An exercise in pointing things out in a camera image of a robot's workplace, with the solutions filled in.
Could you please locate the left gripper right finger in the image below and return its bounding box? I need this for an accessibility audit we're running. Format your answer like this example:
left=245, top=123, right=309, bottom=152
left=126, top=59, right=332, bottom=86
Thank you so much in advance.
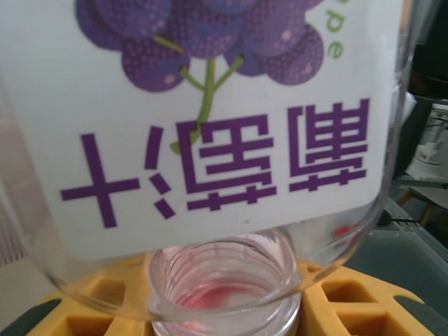
left=297, top=261, right=423, bottom=336

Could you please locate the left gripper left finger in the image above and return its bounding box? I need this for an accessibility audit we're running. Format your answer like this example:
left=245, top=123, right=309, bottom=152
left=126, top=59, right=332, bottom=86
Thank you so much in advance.
left=43, top=257, right=155, bottom=336

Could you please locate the clear bottle grape label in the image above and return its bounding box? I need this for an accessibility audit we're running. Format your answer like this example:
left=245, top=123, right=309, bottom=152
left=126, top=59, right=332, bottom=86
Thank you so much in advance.
left=0, top=0, right=419, bottom=336

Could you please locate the grey background crate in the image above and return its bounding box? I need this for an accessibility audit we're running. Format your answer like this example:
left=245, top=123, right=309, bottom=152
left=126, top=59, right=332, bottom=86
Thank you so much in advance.
left=349, top=195, right=448, bottom=316

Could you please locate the white background container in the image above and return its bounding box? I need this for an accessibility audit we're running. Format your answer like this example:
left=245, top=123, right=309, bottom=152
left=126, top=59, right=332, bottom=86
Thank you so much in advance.
left=414, top=101, right=448, bottom=176

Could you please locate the black background equipment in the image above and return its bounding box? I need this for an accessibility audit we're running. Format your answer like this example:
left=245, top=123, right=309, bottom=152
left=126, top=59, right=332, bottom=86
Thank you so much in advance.
left=411, top=0, right=448, bottom=95

